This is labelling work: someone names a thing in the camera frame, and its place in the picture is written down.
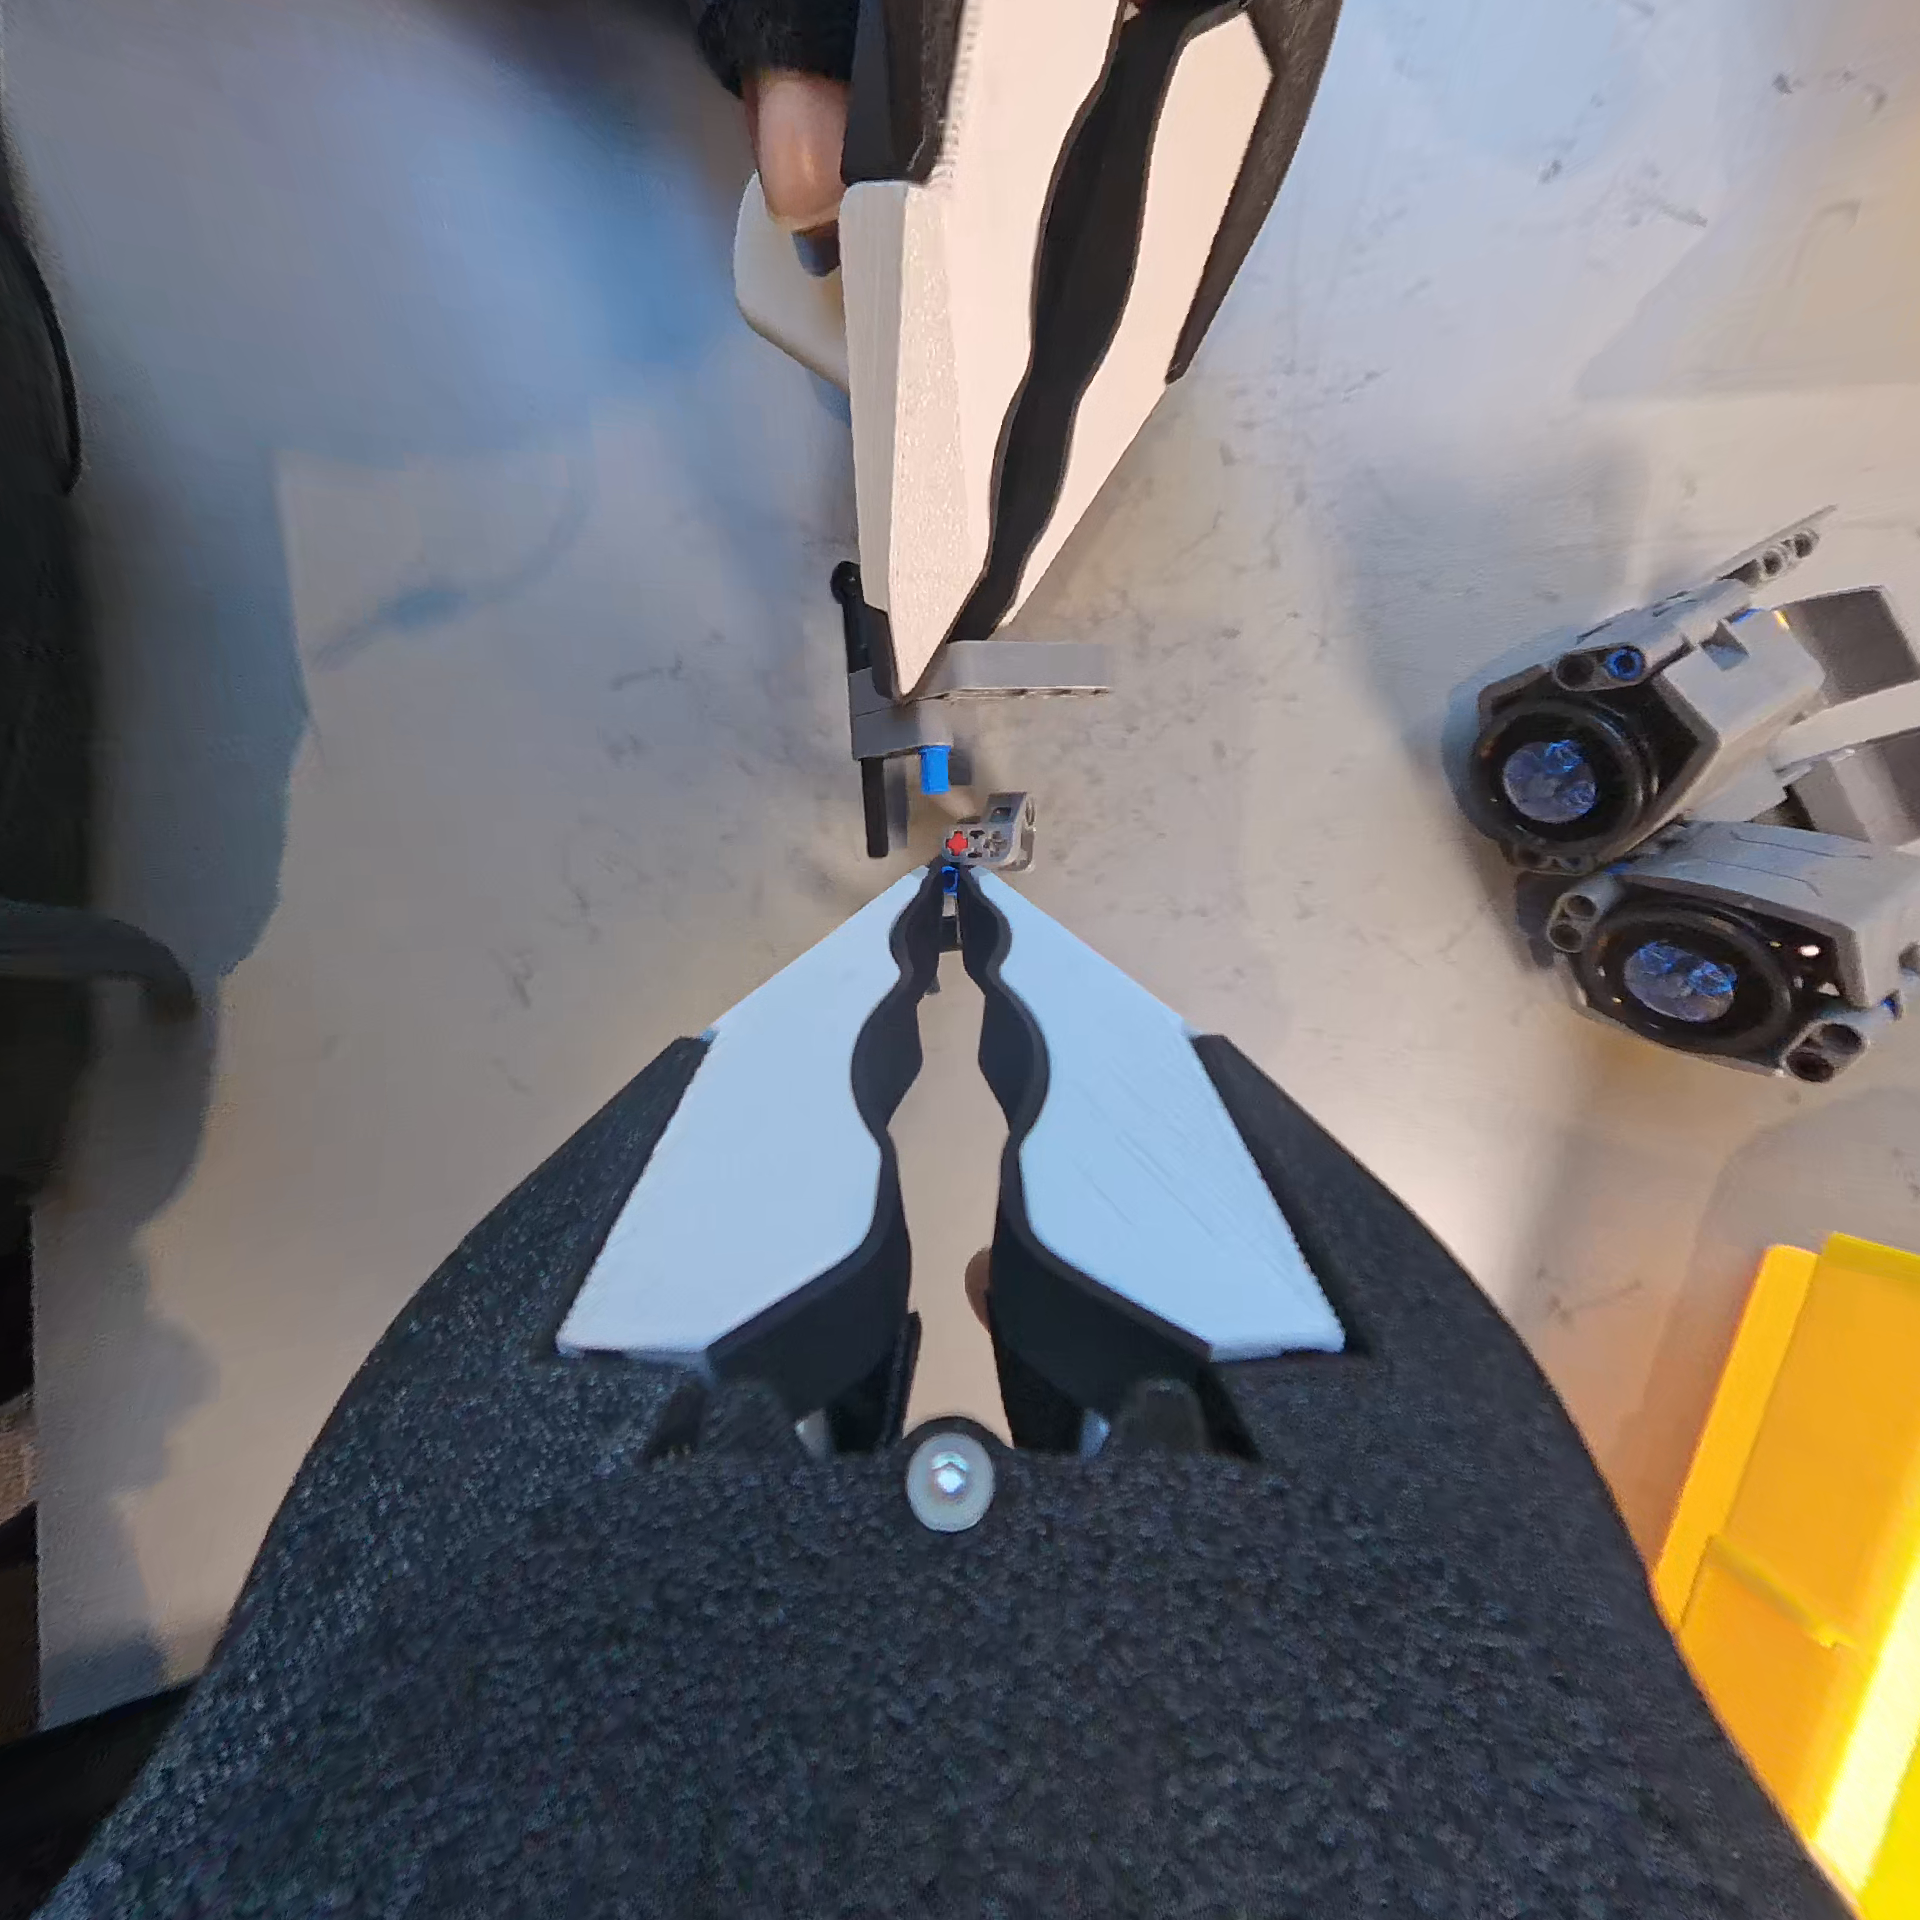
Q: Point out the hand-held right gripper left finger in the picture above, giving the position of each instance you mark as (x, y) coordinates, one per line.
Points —
(733, 1200)

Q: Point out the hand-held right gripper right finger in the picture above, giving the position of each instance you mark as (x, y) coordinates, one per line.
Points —
(1170, 1200)

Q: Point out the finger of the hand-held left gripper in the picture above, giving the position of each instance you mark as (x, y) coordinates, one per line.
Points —
(1170, 225)
(931, 374)

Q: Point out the grey brick beam piece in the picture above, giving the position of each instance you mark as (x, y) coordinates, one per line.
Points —
(1020, 667)

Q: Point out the black brick assembly coloured pins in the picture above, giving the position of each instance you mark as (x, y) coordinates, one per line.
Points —
(996, 840)

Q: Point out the grey desk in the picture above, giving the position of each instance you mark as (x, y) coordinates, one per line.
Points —
(451, 749)

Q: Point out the person's left hand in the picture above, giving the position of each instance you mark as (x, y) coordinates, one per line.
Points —
(796, 149)

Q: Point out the yellow storage bin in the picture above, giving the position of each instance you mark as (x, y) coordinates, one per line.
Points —
(1800, 1499)

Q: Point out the grey twin engine brick model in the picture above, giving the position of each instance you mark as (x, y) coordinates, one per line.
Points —
(1681, 704)

